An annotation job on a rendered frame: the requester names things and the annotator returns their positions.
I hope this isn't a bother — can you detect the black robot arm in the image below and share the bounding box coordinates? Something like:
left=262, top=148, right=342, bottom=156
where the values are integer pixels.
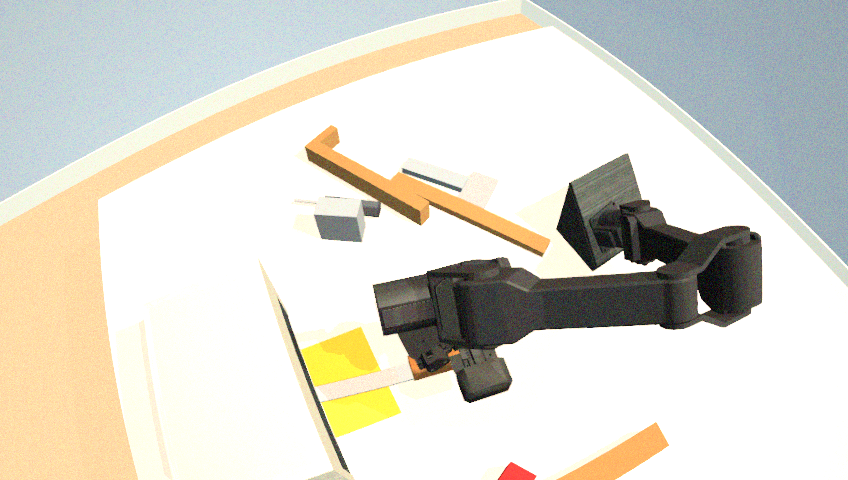
left=373, top=199, right=763, bottom=372

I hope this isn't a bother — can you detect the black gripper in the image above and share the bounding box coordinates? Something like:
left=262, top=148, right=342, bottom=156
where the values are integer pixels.
left=449, top=348, right=513, bottom=403

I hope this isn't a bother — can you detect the black-handled tool with grey metal rod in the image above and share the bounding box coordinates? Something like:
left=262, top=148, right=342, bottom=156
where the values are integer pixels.
left=294, top=195, right=381, bottom=217

